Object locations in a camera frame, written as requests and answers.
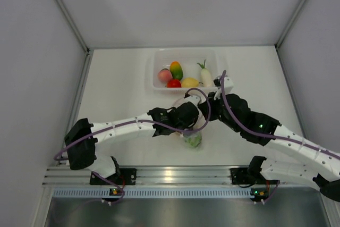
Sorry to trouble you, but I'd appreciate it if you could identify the white slotted cable duct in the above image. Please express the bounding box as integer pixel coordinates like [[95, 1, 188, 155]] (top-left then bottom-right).
[[53, 187, 265, 199]]

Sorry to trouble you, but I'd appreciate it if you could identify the green fake avocado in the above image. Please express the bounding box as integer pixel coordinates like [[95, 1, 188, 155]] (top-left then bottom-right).
[[169, 61, 183, 80]]

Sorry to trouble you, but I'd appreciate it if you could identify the clear plastic perforated bin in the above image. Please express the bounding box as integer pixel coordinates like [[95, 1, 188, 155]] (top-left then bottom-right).
[[144, 48, 228, 94]]

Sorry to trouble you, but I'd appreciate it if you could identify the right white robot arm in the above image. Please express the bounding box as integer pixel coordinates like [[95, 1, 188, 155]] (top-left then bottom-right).
[[199, 93, 339, 201]]

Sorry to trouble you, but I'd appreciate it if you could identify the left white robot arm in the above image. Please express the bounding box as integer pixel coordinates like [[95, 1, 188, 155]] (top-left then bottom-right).
[[64, 102, 199, 184]]

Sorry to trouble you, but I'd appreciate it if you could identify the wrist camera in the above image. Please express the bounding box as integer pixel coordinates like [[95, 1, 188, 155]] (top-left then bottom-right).
[[214, 76, 234, 99], [183, 94, 202, 107]]

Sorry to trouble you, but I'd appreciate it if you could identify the pale yellow fake pear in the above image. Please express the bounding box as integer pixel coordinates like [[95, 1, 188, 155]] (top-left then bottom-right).
[[181, 77, 200, 88]]

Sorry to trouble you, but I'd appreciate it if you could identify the purple cable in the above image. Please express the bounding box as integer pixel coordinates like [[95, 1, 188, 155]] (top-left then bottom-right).
[[219, 70, 340, 160], [54, 88, 212, 162]]

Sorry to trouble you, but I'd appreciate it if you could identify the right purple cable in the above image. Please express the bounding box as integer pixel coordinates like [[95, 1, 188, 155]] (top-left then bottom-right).
[[219, 70, 340, 160]]

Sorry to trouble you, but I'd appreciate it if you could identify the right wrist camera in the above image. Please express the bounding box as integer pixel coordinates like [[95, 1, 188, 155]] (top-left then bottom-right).
[[214, 76, 234, 99]]

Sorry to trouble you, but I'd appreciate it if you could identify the clear zip top bag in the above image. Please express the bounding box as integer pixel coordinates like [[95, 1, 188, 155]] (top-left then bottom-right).
[[173, 98, 206, 147]]

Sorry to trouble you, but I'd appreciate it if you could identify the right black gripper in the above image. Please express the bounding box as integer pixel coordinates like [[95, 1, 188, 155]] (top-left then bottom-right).
[[199, 90, 241, 132]]

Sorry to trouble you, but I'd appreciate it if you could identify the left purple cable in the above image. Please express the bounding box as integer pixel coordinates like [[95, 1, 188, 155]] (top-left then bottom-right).
[[54, 88, 212, 162]]

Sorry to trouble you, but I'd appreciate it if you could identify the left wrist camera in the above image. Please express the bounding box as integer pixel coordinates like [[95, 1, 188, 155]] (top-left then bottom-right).
[[183, 94, 202, 107]]

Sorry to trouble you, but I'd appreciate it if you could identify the pink fake peach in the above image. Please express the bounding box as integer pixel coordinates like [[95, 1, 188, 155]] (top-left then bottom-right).
[[158, 69, 173, 83]]

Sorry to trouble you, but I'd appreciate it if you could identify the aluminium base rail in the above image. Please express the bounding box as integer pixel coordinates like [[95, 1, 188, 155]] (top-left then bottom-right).
[[42, 165, 317, 186]]

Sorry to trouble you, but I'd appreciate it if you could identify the red fake apple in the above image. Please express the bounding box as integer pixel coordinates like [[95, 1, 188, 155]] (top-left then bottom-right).
[[166, 79, 182, 88]]

